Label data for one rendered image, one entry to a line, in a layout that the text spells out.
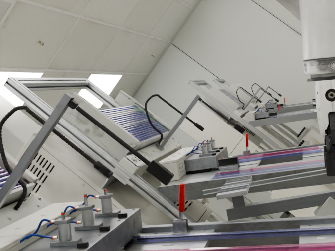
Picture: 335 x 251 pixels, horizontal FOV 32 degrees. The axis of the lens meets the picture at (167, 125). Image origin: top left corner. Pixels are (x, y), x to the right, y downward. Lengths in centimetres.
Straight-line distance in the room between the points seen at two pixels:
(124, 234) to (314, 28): 54
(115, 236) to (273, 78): 762
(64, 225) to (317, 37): 53
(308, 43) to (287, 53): 764
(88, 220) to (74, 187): 107
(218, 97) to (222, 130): 34
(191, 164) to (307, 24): 145
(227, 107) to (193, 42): 334
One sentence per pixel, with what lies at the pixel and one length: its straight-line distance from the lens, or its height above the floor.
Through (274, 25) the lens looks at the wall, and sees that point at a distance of 868.
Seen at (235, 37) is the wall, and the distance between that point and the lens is 871.
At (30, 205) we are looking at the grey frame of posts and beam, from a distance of 137.
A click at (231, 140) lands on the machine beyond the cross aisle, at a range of 561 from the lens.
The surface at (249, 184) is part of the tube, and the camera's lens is 138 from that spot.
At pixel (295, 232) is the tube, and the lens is 117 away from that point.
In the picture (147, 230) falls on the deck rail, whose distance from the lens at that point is 131.
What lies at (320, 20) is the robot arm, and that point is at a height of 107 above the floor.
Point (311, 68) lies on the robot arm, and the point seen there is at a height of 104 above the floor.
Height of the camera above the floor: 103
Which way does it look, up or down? 8 degrees up
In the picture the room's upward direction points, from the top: 53 degrees counter-clockwise
